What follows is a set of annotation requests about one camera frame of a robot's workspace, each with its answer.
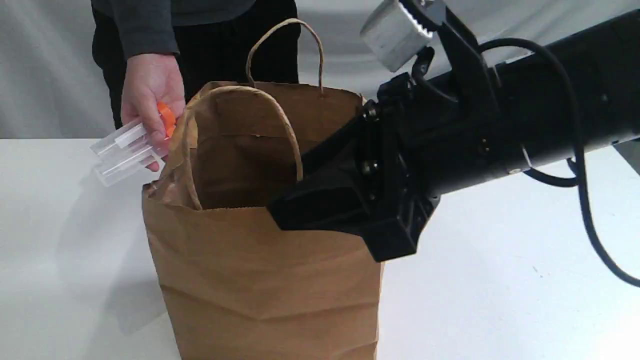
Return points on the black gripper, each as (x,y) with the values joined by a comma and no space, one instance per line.
(373,178)

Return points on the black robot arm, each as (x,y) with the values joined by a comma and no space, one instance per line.
(557,102)

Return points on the clear plastic tubes orange cap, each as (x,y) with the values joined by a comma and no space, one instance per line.
(129,149)

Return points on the grey backdrop cloth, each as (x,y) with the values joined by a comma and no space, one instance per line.
(51,88)

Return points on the brown paper bag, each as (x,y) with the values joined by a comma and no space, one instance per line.
(235,286)

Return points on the dark grey sleeve forearm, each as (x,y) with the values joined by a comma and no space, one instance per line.
(145,27)

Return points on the person's bare hand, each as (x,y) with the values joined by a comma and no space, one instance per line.
(151,79)

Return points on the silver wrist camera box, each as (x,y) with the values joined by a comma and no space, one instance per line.
(393,35)

